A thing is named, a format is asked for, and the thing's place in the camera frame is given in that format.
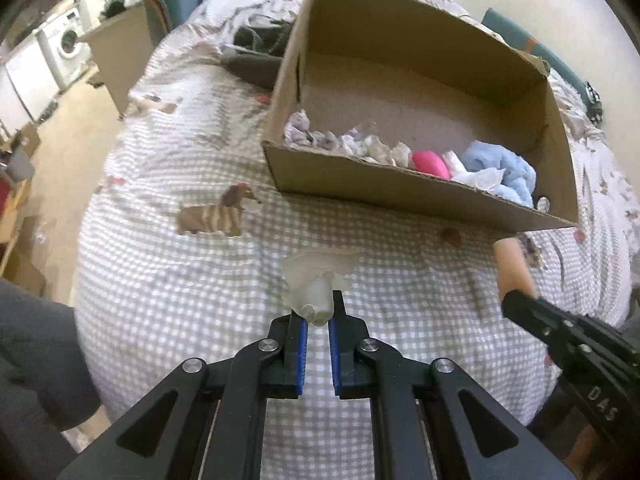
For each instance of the orange cylindrical object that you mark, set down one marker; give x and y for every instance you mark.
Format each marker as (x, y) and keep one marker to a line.
(512, 270)

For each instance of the white pink cloth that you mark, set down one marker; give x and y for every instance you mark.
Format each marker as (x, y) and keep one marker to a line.
(452, 160)

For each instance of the pink rubber duck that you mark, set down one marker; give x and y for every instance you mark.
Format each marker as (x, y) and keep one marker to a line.
(430, 162)

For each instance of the wooden bedside cabinet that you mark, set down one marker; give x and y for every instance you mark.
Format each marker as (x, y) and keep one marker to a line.
(120, 50)

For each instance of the white washing machine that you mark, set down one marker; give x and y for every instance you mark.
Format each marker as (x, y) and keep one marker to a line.
(67, 45)

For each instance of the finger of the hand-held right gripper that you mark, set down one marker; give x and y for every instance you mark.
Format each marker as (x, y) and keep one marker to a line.
(535, 317)

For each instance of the light blue fluffy cloth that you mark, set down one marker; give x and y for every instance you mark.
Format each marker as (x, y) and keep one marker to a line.
(505, 165)

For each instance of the teal cushion with orange stripe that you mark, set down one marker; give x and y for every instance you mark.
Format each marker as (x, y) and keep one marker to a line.
(555, 65)

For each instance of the clear plastic bag with label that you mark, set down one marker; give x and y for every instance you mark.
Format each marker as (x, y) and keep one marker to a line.
(315, 270)

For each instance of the white kitchen cabinets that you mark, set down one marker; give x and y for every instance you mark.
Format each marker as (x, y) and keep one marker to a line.
(25, 80)

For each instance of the white printed duvet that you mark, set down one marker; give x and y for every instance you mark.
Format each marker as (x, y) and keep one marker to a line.
(235, 0)

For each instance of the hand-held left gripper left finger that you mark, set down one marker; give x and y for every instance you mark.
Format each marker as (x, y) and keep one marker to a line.
(301, 360)

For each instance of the cardboard box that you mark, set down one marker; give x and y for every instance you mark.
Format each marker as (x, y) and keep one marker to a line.
(415, 90)

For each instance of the black clothes pile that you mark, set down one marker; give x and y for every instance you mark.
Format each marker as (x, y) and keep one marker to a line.
(115, 7)

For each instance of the lace scrunchie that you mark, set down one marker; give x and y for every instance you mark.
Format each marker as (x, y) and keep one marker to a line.
(305, 132)

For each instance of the dark grey bag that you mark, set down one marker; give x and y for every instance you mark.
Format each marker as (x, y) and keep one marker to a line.
(255, 67)

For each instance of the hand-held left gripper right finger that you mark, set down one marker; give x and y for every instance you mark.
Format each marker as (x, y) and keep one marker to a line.
(334, 360)

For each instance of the black white checkered item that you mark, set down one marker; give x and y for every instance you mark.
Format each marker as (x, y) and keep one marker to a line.
(592, 100)

